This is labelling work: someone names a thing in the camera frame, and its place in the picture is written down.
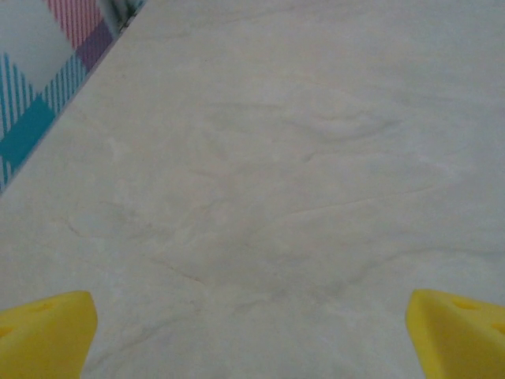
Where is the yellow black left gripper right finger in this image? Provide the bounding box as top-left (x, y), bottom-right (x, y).
top-left (405, 289), bottom-right (505, 379)

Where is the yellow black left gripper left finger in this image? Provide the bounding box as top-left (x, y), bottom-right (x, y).
top-left (0, 291), bottom-right (99, 379)

